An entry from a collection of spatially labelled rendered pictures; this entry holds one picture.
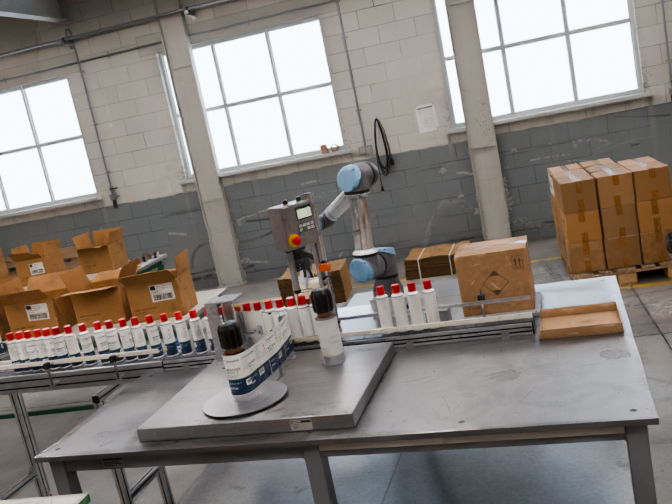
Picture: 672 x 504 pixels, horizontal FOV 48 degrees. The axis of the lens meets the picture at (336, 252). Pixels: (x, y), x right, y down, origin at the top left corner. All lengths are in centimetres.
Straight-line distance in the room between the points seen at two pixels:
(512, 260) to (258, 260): 617
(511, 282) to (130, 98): 688
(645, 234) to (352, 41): 390
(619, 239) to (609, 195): 36
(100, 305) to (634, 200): 407
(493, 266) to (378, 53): 556
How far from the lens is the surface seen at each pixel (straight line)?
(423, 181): 857
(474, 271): 326
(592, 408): 239
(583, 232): 636
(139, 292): 482
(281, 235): 320
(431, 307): 309
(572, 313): 322
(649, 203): 640
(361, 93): 859
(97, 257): 735
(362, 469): 358
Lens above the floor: 183
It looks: 11 degrees down
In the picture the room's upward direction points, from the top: 12 degrees counter-clockwise
